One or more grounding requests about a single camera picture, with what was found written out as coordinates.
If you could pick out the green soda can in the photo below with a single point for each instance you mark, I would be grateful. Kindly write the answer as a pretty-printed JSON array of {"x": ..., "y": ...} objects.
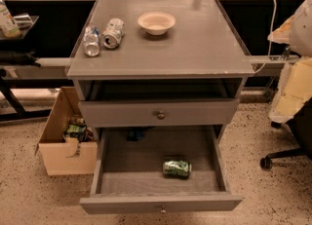
[{"x": 177, "y": 168}]

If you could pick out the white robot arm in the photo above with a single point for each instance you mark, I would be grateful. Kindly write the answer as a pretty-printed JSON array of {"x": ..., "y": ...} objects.
[{"x": 295, "y": 83}]

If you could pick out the grey drawer cabinet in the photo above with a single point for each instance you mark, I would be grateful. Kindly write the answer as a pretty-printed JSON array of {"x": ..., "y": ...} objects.
[{"x": 198, "y": 59}]

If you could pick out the closed grey top drawer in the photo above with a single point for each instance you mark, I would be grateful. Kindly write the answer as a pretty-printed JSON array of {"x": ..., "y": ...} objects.
[{"x": 112, "y": 114}]

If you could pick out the silver white soda can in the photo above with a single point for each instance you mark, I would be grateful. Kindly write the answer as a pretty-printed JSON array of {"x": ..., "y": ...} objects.
[{"x": 113, "y": 34}]

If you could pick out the open grey middle drawer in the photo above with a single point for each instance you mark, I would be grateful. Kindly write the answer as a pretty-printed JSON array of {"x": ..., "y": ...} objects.
[{"x": 129, "y": 175}]

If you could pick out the silver can on side table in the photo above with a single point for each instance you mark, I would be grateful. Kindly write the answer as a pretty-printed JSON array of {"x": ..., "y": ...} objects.
[{"x": 23, "y": 21}]

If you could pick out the crushed clear plastic bottle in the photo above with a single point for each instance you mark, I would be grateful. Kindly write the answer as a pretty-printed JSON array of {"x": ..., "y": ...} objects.
[{"x": 91, "y": 41}]

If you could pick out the snack packets in box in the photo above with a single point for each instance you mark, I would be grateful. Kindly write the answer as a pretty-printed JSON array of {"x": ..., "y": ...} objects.
[{"x": 77, "y": 128}]

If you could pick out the cardboard box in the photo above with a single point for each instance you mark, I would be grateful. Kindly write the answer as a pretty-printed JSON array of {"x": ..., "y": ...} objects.
[{"x": 64, "y": 156}]

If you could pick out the green label bottle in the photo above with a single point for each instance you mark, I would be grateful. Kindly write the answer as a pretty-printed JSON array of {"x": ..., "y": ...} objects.
[{"x": 7, "y": 23}]

